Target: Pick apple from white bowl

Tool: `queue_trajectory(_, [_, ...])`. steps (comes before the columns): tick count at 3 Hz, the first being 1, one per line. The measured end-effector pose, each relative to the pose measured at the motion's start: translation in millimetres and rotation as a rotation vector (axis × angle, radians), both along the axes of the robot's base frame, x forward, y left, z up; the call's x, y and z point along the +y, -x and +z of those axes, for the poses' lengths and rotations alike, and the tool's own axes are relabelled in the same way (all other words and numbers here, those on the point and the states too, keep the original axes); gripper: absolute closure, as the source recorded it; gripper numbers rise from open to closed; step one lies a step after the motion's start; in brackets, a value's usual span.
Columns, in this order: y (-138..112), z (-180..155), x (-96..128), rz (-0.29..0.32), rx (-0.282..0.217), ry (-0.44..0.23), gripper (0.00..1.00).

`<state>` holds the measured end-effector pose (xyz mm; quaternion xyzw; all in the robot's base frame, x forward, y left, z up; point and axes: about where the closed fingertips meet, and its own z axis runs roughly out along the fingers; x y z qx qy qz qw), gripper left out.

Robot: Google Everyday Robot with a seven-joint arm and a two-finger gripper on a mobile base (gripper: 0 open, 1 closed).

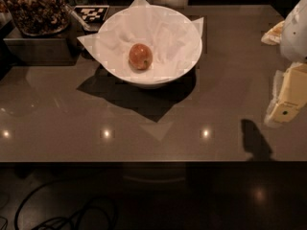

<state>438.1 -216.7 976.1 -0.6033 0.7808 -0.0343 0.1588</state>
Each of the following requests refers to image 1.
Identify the red apple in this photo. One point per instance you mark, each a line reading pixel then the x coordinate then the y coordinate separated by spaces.
pixel 140 56

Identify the white bowl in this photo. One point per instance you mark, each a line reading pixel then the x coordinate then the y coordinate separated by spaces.
pixel 150 77

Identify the white paper napkin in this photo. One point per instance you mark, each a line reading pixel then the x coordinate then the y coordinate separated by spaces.
pixel 160 35

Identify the glass jar of nuts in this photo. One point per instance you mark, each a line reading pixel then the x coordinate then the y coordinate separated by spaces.
pixel 38 17

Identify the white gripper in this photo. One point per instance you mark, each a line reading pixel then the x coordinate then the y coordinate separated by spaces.
pixel 295 35

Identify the black white marker tag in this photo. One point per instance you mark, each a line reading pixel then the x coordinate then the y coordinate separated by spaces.
pixel 92 13

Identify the dark box stand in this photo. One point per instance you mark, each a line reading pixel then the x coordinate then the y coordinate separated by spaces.
pixel 54 50

